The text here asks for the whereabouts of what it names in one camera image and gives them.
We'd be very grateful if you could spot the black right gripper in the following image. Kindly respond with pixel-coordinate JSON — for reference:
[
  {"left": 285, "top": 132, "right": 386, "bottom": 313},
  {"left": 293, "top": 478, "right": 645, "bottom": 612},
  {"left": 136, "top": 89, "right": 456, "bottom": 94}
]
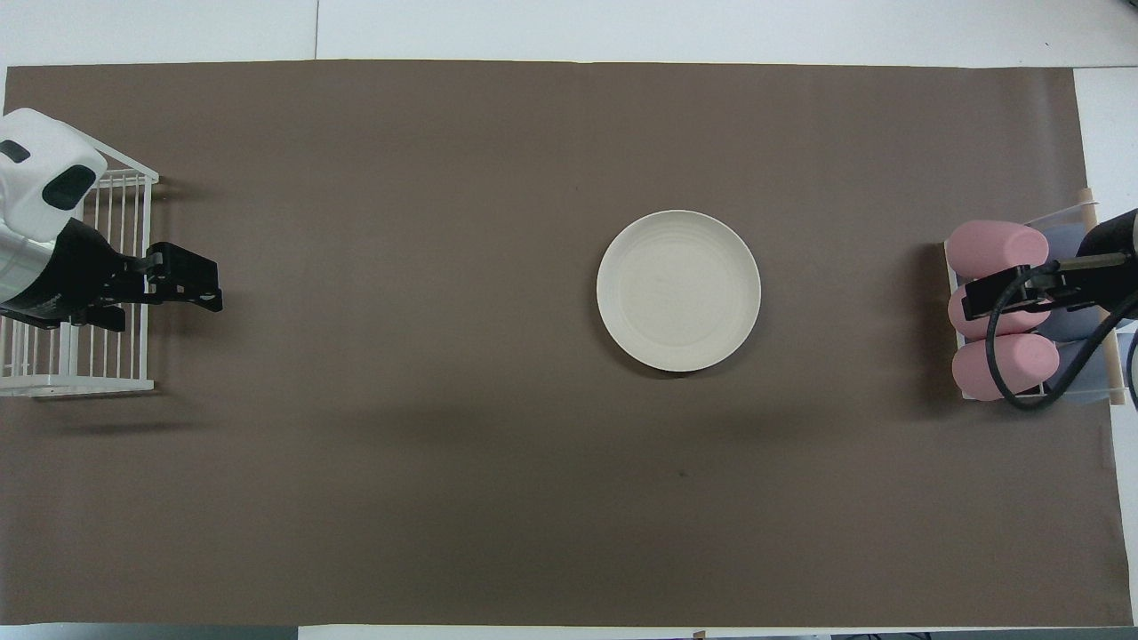
[{"left": 963, "top": 209, "right": 1138, "bottom": 319}]

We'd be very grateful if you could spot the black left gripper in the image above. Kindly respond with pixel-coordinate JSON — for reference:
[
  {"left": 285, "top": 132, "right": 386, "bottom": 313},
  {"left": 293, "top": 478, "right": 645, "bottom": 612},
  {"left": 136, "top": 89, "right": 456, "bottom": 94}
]
[{"left": 0, "top": 218, "right": 223, "bottom": 332}]

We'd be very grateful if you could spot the round cream plate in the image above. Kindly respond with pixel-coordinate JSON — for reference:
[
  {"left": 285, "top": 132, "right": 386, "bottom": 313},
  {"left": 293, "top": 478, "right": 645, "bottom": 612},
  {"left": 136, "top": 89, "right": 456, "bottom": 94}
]
[{"left": 597, "top": 210, "right": 762, "bottom": 372}]

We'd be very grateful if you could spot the pink plastic cup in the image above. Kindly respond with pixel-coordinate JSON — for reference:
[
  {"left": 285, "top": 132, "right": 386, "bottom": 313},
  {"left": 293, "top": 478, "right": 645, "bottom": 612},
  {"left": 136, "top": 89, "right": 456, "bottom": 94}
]
[
  {"left": 948, "top": 283, "right": 1054, "bottom": 341},
  {"left": 951, "top": 333, "right": 1061, "bottom": 402},
  {"left": 945, "top": 220, "right": 1050, "bottom": 282}
]

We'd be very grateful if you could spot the blue plastic cup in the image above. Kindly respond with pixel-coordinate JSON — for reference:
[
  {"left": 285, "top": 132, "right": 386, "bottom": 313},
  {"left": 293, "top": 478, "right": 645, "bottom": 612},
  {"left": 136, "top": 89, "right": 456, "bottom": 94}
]
[
  {"left": 1047, "top": 300, "right": 1117, "bottom": 343},
  {"left": 1049, "top": 333, "right": 1138, "bottom": 404},
  {"left": 1040, "top": 222, "right": 1108, "bottom": 268}
]

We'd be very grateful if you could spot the cup rack with wooden rod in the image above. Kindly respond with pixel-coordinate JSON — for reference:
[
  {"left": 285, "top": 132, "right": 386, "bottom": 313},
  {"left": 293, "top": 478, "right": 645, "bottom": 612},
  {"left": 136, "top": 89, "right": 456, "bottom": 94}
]
[{"left": 942, "top": 187, "right": 1128, "bottom": 407}]

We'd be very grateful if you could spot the brown table mat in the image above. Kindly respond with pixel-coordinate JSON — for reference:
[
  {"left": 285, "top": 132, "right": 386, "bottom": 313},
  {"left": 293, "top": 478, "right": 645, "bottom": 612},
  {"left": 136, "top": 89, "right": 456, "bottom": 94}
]
[{"left": 0, "top": 60, "right": 1132, "bottom": 628}]

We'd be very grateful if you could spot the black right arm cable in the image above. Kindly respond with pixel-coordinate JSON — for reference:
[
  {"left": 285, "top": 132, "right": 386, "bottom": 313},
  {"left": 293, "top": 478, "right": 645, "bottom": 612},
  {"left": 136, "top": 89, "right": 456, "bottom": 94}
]
[{"left": 985, "top": 253, "right": 1138, "bottom": 411}]

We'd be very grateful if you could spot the white wire dish rack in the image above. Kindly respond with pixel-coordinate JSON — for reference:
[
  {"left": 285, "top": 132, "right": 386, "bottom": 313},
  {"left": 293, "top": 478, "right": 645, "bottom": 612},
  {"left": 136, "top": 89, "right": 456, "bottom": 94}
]
[{"left": 0, "top": 151, "right": 161, "bottom": 397}]

